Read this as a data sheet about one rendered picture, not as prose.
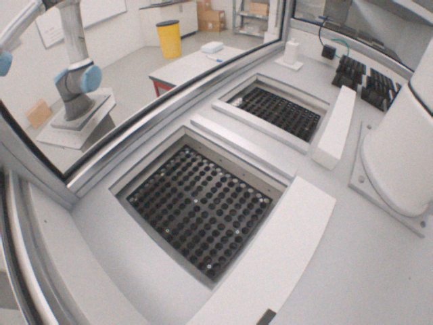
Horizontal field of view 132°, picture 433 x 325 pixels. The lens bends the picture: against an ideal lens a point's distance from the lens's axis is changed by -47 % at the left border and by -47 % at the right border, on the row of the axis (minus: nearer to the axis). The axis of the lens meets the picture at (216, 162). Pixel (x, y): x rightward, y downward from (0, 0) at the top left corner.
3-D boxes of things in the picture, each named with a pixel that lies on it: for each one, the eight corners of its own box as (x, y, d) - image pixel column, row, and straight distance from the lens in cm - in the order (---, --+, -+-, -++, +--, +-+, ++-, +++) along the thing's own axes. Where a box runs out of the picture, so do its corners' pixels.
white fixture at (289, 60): (273, 63, 70) (277, 36, 67) (282, 57, 78) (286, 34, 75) (296, 71, 68) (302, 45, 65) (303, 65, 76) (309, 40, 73)
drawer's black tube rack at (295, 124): (223, 130, 53) (223, 112, 49) (254, 102, 65) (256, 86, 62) (293, 169, 48) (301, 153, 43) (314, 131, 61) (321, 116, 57)
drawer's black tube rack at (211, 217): (137, 210, 44) (125, 198, 38) (189, 161, 47) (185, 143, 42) (214, 280, 37) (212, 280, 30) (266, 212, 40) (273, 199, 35)
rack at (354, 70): (331, 83, 68) (339, 61, 66) (335, 74, 79) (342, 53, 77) (355, 96, 69) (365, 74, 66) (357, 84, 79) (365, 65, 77)
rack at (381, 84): (360, 98, 69) (371, 76, 66) (361, 87, 80) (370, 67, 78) (383, 112, 71) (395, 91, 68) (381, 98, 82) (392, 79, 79)
